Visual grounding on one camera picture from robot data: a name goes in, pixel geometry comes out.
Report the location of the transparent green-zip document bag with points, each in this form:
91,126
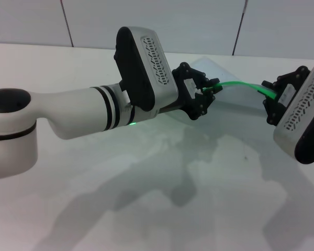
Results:
235,104

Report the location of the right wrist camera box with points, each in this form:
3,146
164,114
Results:
303,112

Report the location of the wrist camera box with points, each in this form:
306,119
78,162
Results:
146,68
303,112

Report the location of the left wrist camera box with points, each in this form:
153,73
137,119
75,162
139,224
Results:
146,68

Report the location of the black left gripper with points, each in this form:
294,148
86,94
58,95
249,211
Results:
184,98

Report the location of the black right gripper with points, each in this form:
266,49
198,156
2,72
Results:
285,92

